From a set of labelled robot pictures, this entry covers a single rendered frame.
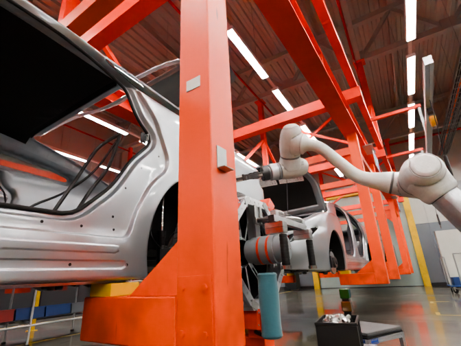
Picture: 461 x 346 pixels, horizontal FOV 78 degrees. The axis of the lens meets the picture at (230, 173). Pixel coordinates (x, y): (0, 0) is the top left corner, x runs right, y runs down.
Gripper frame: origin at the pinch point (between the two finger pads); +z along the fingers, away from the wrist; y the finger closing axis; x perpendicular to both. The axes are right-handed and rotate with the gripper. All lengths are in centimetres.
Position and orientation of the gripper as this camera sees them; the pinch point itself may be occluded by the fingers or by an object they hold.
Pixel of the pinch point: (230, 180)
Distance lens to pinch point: 145.9
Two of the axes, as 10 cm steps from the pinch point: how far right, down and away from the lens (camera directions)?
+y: -1.7, 0.2, 9.8
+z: -9.7, 1.7, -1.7
